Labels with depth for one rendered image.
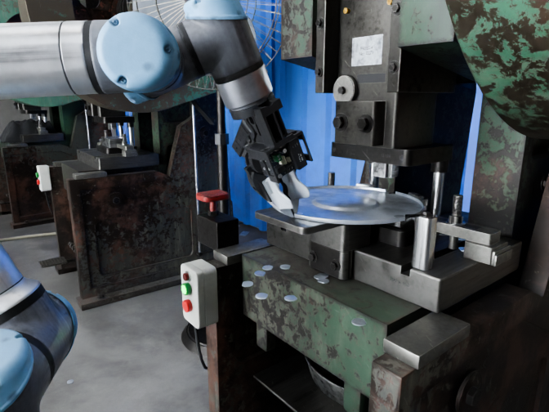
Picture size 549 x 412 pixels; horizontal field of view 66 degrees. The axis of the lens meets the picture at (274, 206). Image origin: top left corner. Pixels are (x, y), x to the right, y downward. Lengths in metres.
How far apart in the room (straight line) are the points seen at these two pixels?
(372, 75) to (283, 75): 2.07
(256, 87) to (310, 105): 2.10
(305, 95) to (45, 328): 2.25
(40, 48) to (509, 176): 0.85
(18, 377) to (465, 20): 0.64
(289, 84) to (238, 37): 2.25
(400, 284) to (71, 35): 0.60
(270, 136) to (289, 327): 0.42
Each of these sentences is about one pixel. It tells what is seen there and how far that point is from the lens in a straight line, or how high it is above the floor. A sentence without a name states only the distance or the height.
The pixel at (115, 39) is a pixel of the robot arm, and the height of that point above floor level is 1.03.
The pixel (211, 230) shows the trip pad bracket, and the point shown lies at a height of 0.68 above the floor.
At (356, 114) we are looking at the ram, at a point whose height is 0.95.
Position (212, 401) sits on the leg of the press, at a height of 0.26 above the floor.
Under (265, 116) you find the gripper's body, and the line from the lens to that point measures 0.61.
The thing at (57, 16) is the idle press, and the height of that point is 1.28.
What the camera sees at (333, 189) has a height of 0.78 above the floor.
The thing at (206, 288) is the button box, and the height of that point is 0.59.
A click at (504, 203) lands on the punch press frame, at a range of 1.01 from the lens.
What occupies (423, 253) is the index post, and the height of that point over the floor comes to 0.74.
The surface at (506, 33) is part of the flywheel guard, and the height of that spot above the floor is 1.04.
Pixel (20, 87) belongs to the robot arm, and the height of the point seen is 0.99.
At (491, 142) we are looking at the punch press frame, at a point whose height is 0.89.
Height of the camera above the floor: 0.98
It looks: 14 degrees down
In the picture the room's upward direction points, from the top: straight up
